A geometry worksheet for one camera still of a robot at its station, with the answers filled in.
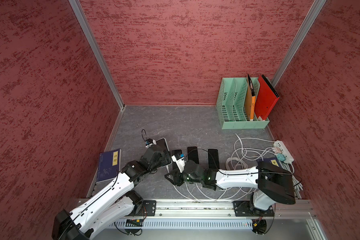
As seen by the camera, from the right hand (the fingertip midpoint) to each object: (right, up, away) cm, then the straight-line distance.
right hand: (168, 178), depth 76 cm
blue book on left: (-37, +3, +12) cm, 39 cm away
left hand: (-2, +9, +3) cm, 10 cm away
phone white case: (-4, +18, +4) cm, 18 cm away
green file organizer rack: (+46, +42, +42) cm, 75 cm away
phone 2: (+27, +5, +17) cm, 32 cm away
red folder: (+60, +44, +16) cm, 77 cm away
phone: (+14, +8, +18) cm, 24 cm away
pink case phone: (+4, +9, +19) cm, 21 cm away
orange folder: (+48, +42, +13) cm, 65 cm away
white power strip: (+73, +6, +13) cm, 74 cm away
